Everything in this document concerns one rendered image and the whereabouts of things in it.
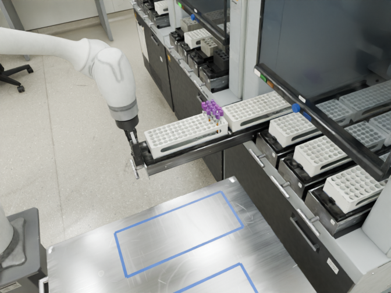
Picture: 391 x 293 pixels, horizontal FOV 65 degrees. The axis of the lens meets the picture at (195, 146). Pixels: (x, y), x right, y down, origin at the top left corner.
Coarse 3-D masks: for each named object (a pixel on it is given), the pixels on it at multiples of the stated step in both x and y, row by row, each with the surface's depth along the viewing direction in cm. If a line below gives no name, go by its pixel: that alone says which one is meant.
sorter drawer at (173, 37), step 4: (172, 32) 184; (176, 32) 186; (172, 36) 183; (176, 36) 180; (172, 40) 183; (176, 40) 178; (180, 40) 178; (184, 40) 178; (172, 44) 186; (176, 44) 178; (168, 48) 183; (172, 48) 185; (176, 48) 181
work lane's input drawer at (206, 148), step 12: (228, 132) 117; (240, 132) 118; (252, 132) 119; (144, 144) 115; (204, 144) 114; (216, 144) 115; (228, 144) 118; (144, 156) 110; (168, 156) 111; (180, 156) 112; (192, 156) 114; (204, 156) 117; (132, 168) 116; (144, 168) 117; (156, 168) 110; (168, 168) 113
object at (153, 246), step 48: (192, 192) 97; (240, 192) 96; (96, 240) 87; (144, 240) 86; (192, 240) 85; (240, 240) 84; (96, 288) 77; (144, 288) 77; (192, 288) 76; (240, 288) 75; (288, 288) 75
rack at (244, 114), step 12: (264, 96) 125; (276, 96) 124; (228, 108) 121; (240, 108) 119; (252, 108) 119; (264, 108) 119; (276, 108) 118; (288, 108) 126; (228, 120) 118; (240, 120) 115; (252, 120) 122; (264, 120) 120
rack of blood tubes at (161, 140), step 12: (180, 120) 116; (192, 120) 116; (204, 120) 115; (144, 132) 113; (156, 132) 112; (168, 132) 112; (180, 132) 111; (192, 132) 111; (204, 132) 111; (156, 144) 108; (168, 144) 108; (180, 144) 115; (192, 144) 113; (156, 156) 109
